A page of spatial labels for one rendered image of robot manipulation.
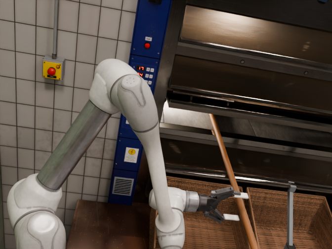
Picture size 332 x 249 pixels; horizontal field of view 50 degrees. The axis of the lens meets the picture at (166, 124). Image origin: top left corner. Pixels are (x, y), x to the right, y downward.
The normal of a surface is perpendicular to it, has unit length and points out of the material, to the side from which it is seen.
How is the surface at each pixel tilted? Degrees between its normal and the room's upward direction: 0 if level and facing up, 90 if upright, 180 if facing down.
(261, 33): 70
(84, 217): 0
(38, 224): 6
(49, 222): 6
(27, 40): 90
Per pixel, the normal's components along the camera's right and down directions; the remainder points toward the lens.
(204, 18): 0.10, 0.20
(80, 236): 0.19, -0.84
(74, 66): 0.04, 0.51
